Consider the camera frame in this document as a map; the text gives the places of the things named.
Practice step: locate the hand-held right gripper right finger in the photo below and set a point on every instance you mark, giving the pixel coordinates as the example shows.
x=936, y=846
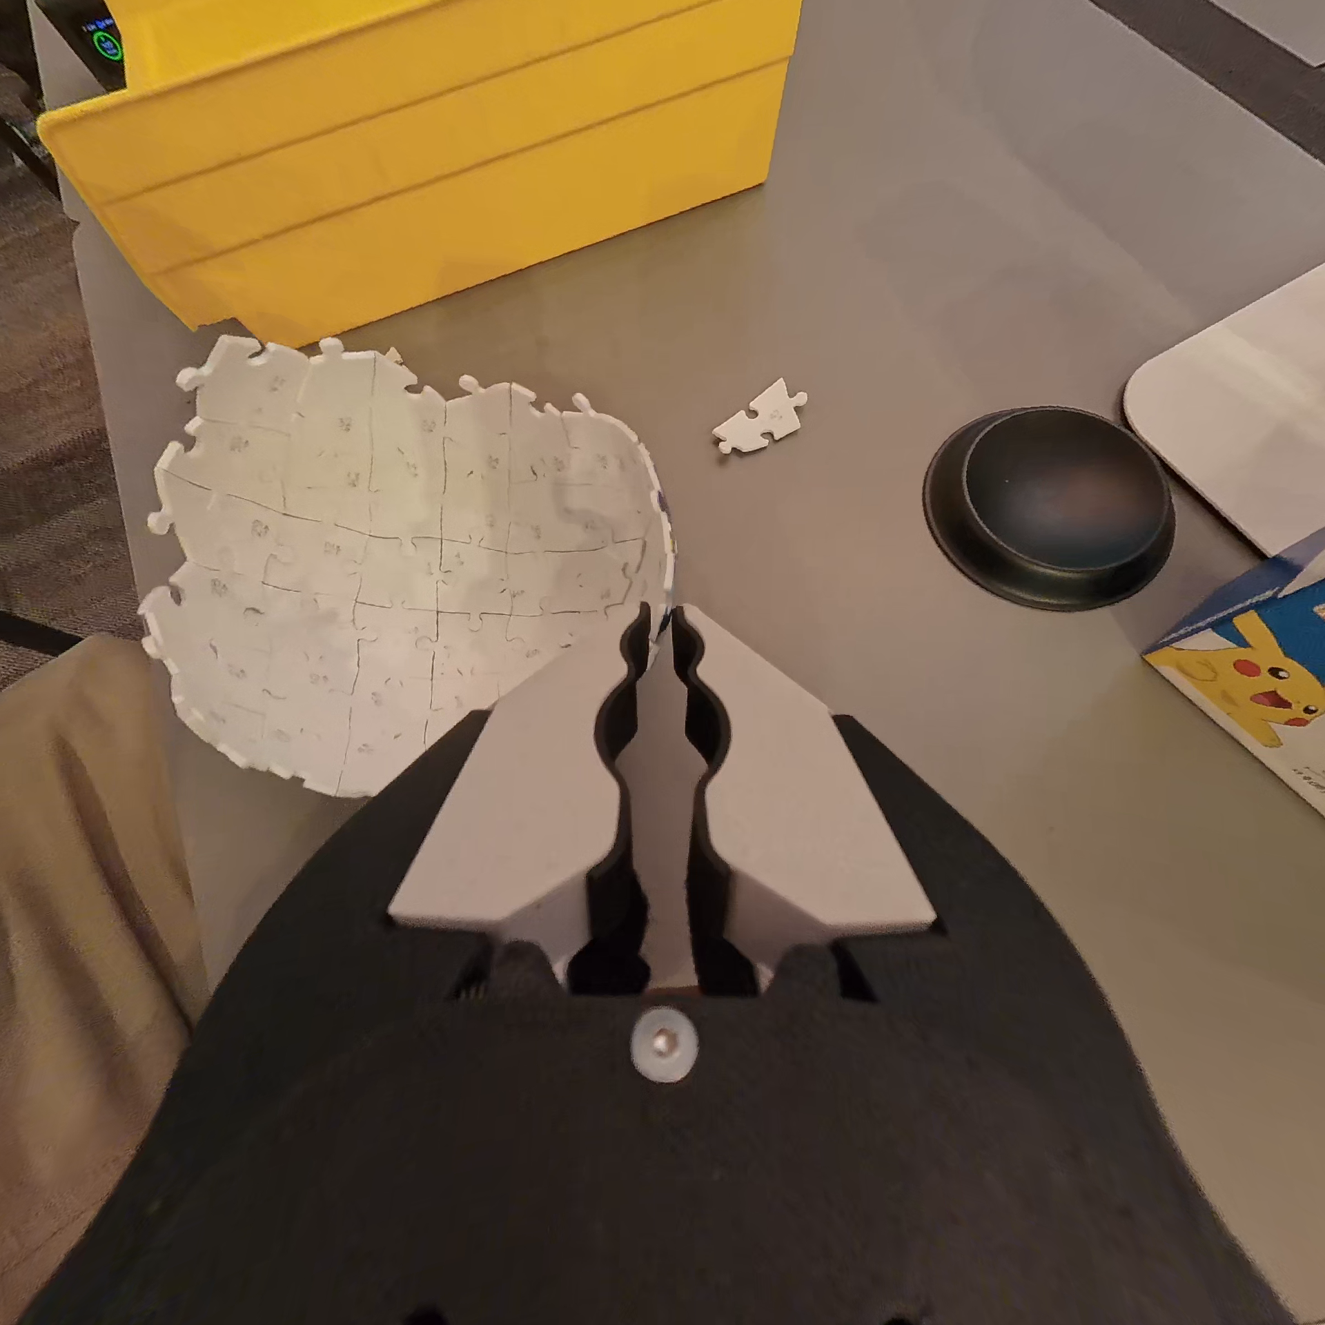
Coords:
x=818, y=829

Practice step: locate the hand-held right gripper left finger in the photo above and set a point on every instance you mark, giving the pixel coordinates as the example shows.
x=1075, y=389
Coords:
x=507, y=829

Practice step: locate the partly built puzzle ball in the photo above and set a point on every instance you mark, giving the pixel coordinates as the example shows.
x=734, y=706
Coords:
x=362, y=579

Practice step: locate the black round puzzle stand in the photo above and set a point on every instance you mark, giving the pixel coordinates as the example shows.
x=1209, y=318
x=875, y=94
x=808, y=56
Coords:
x=1051, y=507

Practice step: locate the joined white puzzle piece pair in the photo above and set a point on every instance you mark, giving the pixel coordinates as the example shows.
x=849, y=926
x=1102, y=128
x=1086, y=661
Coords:
x=761, y=420

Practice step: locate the blue puzzle box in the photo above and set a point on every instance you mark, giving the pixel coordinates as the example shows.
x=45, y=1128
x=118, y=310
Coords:
x=1253, y=672

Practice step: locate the person's beige trousers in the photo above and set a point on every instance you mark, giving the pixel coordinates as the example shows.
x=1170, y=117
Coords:
x=83, y=931

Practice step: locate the yellow plastic bin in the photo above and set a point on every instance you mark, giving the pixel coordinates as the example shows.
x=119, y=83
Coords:
x=414, y=155

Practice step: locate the black device with green light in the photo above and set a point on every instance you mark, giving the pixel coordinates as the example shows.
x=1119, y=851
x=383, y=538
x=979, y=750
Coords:
x=103, y=46

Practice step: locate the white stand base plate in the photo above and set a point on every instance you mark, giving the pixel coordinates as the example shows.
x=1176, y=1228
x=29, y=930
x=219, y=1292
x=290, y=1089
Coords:
x=1242, y=414

